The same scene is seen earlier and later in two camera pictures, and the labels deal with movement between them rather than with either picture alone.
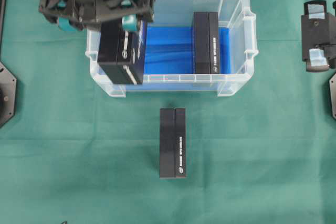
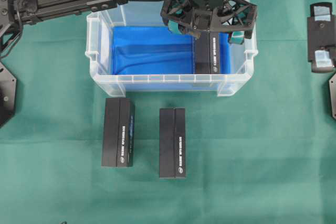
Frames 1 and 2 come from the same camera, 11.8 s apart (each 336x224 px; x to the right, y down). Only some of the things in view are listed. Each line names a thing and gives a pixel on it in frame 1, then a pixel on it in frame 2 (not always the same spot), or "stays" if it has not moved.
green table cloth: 74,153 stays
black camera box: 206,43 stays
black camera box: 121,53 to 117,139
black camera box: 172,142 stays
